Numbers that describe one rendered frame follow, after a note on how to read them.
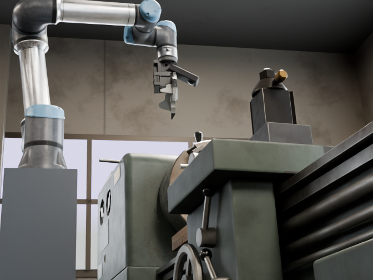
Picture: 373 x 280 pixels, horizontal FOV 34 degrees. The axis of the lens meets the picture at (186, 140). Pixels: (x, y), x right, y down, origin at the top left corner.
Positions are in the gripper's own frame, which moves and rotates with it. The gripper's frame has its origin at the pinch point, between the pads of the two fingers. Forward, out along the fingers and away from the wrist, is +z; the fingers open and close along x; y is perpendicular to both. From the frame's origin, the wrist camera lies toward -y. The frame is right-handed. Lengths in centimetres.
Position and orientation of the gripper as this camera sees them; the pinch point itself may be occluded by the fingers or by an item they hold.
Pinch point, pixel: (175, 111)
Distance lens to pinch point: 212.4
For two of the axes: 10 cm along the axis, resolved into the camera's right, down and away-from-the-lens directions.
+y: -10.0, 0.1, -0.9
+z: 0.5, 9.3, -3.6
